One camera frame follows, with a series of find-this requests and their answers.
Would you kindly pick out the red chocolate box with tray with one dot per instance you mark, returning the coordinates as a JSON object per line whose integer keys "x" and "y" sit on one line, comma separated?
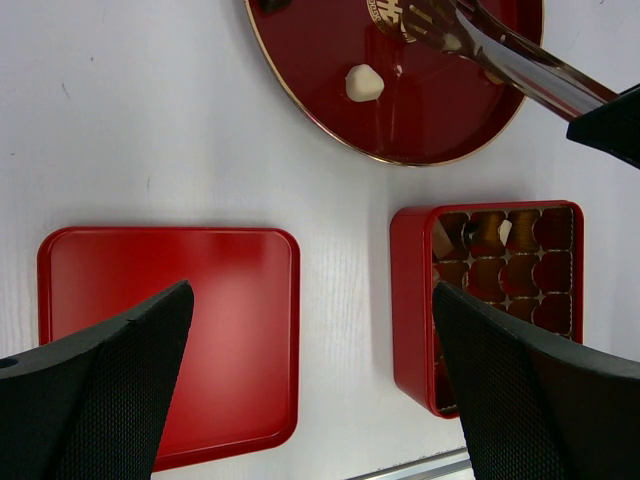
{"x": 537, "y": 277}

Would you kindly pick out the white heart chocolate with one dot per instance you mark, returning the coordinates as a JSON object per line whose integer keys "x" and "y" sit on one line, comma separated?
{"x": 363, "y": 84}

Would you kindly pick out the tan chocolate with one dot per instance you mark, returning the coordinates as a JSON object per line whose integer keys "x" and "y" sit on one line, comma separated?
{"x": 441, "y": 243}

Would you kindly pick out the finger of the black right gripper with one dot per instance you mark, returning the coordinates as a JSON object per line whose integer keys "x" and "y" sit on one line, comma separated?
{"x": 613, "y": 128}

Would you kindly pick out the metal serving tongs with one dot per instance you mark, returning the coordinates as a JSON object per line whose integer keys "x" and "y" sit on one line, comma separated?
{"x": 468, "y": 30}

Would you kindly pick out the white block chocolate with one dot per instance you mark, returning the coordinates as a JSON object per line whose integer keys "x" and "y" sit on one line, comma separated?
{"x": 504, "y": 231}

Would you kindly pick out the red rectangular box lid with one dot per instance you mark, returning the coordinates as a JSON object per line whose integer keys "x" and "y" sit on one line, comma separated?
{"x": 237, "y": 391}

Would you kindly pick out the aluminium frame rail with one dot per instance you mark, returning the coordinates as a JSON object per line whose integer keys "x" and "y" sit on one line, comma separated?
{"x": 449, "y": 465}

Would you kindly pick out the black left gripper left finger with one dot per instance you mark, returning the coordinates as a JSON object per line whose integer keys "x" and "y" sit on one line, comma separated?
{"x": 93, "y": 405}

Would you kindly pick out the dark square chocolate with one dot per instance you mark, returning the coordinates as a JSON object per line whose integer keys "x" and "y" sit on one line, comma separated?
{"x": 272, "y": 6}

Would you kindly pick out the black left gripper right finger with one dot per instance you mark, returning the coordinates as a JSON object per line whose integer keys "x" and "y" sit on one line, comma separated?
{"x": 533, "y": 404}

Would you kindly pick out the round red plate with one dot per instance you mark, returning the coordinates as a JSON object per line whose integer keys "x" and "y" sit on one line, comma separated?
{"x": 435, "y": 107}

